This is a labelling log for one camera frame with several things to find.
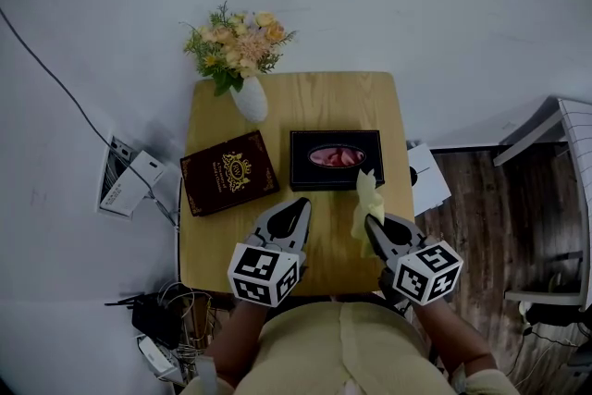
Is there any black router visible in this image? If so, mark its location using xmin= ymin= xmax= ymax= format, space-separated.
xmin=105 ymin=290 xmax=184 ymax=349

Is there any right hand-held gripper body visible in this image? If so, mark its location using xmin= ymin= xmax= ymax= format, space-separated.
xmin=378 ymin=234 xmax=465 ymax=307

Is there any maroon book with gold print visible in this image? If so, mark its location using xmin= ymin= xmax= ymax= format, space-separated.
xmin=179 ymin=130 xmax=281 ymax=217

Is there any white wiring box cover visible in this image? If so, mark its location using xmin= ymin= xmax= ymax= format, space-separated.
xmin=99 ymin=150 xmax=167 ymax=218

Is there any white textured vase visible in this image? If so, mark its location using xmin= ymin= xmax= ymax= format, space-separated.
xmin=229 ymin=76 xmax=269 ymax=124

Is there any black tissue box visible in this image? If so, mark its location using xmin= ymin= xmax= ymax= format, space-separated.
xmin=289 ymin=130 xmax=386 ymax=192

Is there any person's right forearm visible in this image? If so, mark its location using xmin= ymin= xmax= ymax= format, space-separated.
xmin=413 ymin=298 xmax=499 ymax=378

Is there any person's pale yellow top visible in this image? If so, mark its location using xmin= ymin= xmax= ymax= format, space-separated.
xmin=179 ymin=301 xmax=522 ymax=395

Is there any peach and yellow flower bouquet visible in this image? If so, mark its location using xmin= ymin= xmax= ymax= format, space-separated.
xmin=182 ymin=0 xmax=297 ymax=97

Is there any black bag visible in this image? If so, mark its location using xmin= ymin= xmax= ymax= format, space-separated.
xmin=522 ymin=301 xmax=592 ymax=328

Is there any pale yellow cloth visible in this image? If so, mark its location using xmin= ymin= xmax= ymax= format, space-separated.
xmin=350 ymin=168 xmax=387 ymax=259

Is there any open wall wiring box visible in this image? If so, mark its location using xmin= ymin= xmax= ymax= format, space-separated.
xmin=95 ymin=134 xmax=138 ymax=215

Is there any person's left forearm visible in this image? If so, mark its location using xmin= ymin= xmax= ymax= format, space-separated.
xmin=205 ymin=300 xmax=269 ymax=388

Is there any white desk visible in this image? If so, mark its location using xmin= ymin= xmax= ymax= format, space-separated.
xmin=492 ymin=96 xmax=592 ymax=311

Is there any tangle of cables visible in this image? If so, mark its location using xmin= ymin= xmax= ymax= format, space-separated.
xmin=159 ymin=280 xmax=218 ymax=385

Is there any white floor box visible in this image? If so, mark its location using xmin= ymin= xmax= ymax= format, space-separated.
xmin=406 ymin=142 xmax=452 ymax=217

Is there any grey wall cable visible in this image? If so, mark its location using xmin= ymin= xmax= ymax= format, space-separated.
xmin=0 ymin=6 xmax=180 ymax=228

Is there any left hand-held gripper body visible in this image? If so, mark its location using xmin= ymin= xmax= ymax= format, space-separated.
xmin=227 ymin=228 xmax=308 ymax=308

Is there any white modem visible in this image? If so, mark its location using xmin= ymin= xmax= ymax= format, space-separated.
xmin=136 ymin=334 xmax=180 ymax=381

